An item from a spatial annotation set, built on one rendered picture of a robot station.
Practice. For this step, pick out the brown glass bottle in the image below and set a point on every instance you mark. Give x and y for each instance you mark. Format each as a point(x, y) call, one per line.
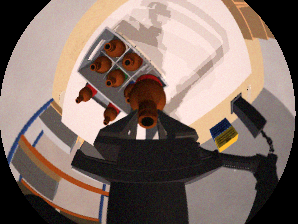
point(116, 48)
point(147, 95)
point(110, 113)
point(86, 94)
point(102, 65)
point(127, 90)
point(116, 77)
point(131, 59)

